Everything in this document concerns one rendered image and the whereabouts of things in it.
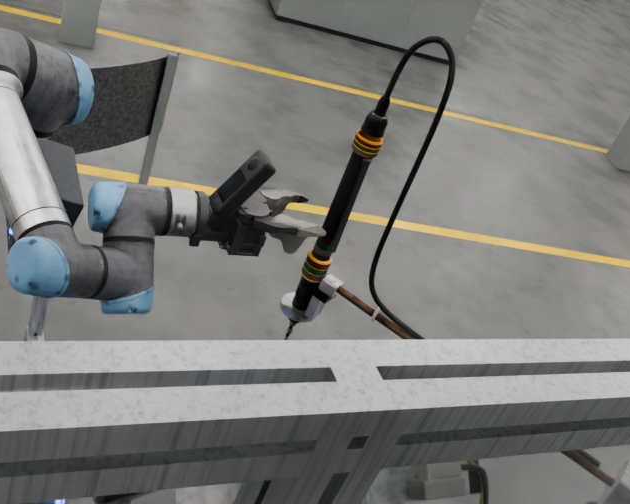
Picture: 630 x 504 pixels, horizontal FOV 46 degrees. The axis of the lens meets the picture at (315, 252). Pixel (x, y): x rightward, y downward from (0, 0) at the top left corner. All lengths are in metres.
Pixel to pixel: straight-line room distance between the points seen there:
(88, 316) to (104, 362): 3.07
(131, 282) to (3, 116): 0.29
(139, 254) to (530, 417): 0.81
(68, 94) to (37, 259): 0.40
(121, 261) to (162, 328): 2.31
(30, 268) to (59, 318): 2.33
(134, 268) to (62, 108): 0.35
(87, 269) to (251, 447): 0.74
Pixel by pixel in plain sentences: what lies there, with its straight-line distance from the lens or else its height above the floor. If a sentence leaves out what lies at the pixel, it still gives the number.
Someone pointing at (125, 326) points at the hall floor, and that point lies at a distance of 3.34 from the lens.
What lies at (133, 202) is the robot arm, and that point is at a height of 1.65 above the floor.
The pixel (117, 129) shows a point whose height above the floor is 0.64.
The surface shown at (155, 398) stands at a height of 2.05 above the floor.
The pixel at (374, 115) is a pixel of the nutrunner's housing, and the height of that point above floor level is 1.83.
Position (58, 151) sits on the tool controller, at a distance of 1.98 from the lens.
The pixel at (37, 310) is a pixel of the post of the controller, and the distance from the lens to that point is 1.94.
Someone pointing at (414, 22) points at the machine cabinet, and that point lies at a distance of 7.87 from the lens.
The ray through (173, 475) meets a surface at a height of 2.02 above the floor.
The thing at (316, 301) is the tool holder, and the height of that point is 1.48.
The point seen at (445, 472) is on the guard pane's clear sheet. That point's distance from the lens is 0.41.
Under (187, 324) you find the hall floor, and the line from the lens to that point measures 3.42.
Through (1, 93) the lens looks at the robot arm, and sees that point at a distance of 1.18.
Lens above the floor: 2.25
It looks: 33 degrees down
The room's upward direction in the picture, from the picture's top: 22 degrees clockwise
